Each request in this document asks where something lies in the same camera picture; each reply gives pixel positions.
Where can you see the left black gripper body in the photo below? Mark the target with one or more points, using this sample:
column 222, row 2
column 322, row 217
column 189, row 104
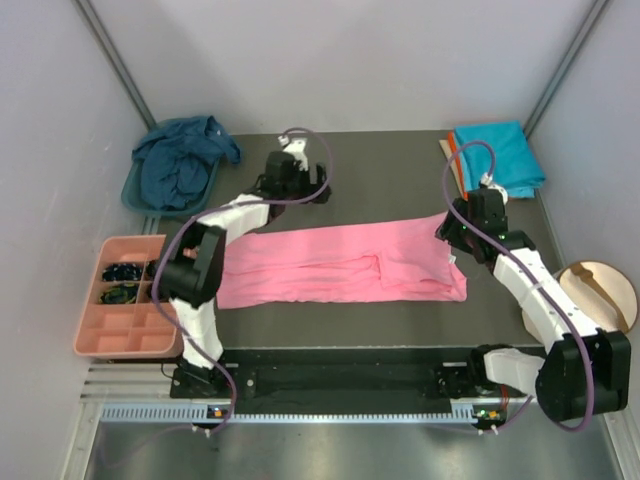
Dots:
column 299, row 186

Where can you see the pink t shirt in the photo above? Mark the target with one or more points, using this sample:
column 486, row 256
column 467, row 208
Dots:
column 366, row 263

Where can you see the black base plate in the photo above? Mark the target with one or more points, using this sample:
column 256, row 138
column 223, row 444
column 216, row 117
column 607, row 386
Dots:
column 325, row 373

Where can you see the dark patterned item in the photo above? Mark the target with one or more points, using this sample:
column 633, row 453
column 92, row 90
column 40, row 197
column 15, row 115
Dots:
column 151, row 269
column 123, row 271
column 119, row 294

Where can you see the folded turquoise t shirt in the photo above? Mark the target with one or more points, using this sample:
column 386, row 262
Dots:
column 516, row 168

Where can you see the grey slotted cable duct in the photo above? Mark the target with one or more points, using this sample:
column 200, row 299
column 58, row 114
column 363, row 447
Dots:
column 458, row 413

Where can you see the dark patterned item front left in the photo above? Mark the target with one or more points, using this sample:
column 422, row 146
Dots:
column 119, row 294

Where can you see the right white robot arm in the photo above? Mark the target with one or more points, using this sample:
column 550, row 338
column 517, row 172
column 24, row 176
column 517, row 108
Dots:
column 585, row 370

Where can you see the dark blue t shirt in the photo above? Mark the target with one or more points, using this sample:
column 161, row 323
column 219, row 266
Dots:
column 185, row 160

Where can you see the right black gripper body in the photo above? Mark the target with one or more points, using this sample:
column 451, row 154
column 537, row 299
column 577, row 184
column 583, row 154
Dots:
column 456, row 233

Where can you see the folded beige t shirt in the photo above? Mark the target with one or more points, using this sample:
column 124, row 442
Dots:
column 447, row 153

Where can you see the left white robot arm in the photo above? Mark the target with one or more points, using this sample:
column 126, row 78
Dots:
column 190, row 272

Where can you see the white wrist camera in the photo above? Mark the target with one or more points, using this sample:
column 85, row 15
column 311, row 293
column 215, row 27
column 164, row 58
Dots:
column 296, row 147
column 488, row 182

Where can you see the dark patterned item back left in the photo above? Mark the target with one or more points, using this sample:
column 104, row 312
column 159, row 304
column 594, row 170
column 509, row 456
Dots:
column 123, row 271

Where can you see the teal plastic basket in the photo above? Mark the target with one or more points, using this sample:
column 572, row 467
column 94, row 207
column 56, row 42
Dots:
column 131, row 192

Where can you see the pink compartment tray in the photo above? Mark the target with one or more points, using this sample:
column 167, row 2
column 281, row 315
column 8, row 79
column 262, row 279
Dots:
column 132, row 331

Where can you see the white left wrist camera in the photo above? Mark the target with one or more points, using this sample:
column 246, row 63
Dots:
column 296, row 147

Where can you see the dark patterned item back right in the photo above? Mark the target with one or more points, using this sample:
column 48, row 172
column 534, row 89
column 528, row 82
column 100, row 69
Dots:
column 151, row 269

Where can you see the folded orange t shirt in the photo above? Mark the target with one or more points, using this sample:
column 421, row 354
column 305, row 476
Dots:
column 457, row 166

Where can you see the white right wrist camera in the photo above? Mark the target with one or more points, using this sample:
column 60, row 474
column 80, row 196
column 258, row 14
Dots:
column 488, row 182

